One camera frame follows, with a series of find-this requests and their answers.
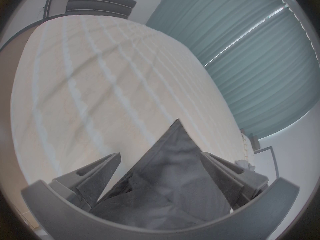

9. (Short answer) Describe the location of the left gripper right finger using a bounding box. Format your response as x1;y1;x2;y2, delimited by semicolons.
199;151;269;207

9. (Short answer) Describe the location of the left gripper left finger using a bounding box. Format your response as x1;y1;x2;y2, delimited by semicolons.
51;152;122;207

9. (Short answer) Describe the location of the black T-shirt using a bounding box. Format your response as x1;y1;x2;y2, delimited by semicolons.
89;118;232;231

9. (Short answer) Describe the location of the bed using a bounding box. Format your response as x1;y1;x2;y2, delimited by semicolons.
10;15;279;218

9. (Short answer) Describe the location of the grey garment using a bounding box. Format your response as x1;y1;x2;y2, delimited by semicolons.
235;160;256;172

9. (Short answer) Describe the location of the white printed pillow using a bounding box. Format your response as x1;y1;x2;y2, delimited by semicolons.
240;131;255;159

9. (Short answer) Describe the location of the grey bedside table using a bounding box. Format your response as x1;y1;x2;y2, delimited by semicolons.
246;133;260;151

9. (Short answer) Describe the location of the blue-green curtain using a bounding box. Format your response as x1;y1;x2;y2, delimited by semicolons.
145;0;287;68
204;0;320;139

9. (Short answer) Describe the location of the black chest of drawers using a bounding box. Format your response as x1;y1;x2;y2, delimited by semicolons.
44;0;137;19

